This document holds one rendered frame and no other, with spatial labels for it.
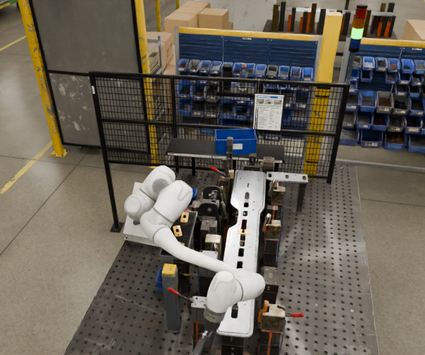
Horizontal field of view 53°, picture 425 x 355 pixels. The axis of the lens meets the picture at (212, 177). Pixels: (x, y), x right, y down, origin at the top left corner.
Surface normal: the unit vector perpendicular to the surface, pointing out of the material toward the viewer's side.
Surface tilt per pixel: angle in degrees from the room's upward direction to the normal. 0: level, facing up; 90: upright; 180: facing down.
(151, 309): 0
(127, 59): 91
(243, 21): 90
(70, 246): 0
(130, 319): 0
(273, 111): 90
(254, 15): 90
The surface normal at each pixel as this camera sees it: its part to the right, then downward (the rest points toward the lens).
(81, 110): -0.22, 0.56
